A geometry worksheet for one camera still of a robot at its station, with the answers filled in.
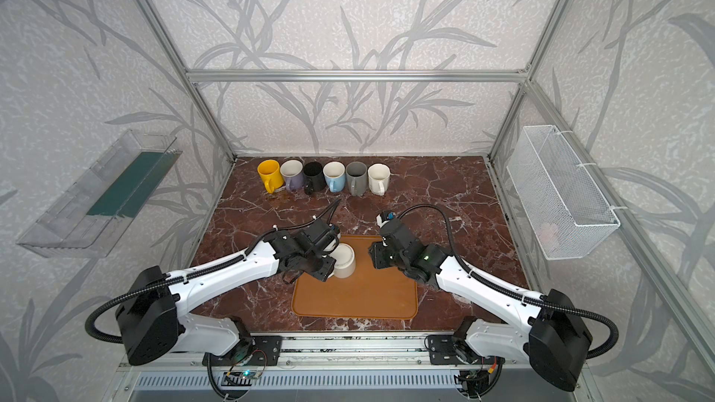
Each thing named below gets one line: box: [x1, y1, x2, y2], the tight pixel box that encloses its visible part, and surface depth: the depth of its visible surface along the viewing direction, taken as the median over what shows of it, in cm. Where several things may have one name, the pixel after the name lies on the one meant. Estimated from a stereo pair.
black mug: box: [302, 160, 326, 195], surface depth 107 cm
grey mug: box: [345, 160, 368, 197], surface depth 104 cm
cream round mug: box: [327, 241, 357, 280], surface depth 84 cm
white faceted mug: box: [367, 162, 391, 197], surface depth 104 cm
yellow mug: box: [256, 159, 284, 194], surface depth 107 cm
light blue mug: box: [323, 160, 346, 193], surface depth 105 cm
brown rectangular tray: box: [292, 235, 419, 320], surface depth 84 cm
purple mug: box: [280, 159, 304, 191], surface depth 108 cm
